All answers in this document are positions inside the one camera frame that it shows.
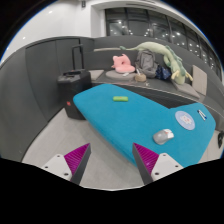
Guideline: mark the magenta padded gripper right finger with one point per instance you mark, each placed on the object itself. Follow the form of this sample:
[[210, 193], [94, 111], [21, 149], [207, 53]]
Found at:
[[153, 166]]

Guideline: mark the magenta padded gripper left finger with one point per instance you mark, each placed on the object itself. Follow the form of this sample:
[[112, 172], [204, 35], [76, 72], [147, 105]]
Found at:
[[71, 166]]

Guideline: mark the grey and white computer mouse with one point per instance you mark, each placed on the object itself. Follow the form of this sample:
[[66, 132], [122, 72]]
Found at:
[[162, 136]]

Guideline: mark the teal table cover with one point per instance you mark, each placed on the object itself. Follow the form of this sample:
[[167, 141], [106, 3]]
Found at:
[[124, 123]]

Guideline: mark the blue and white pen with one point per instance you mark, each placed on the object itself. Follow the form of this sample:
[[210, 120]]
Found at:
[[202, 114]]

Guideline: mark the green rectangular case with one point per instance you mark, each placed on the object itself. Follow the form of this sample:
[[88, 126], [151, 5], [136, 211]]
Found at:
[[120, 99]]

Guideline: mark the small brown round object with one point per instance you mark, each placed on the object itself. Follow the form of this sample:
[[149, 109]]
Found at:
[[140, 78]]

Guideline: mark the dark blue bag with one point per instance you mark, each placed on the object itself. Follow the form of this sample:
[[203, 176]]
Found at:
[[162, 73]]

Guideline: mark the round grey seat cushion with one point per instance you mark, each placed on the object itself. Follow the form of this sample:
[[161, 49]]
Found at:
[[119, 76]]

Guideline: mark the beige square cushion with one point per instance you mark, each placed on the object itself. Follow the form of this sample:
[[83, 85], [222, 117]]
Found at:
[[199, 82]]

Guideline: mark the grey backpack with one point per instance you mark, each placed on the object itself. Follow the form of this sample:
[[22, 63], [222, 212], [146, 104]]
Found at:
[[146, 64]]

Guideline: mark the long green dragon plush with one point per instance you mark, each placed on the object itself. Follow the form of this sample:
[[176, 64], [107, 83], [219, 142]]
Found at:
[[174, 62]]

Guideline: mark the pink plush toy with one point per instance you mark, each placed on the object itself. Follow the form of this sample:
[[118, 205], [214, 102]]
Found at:
[[122, 64]]

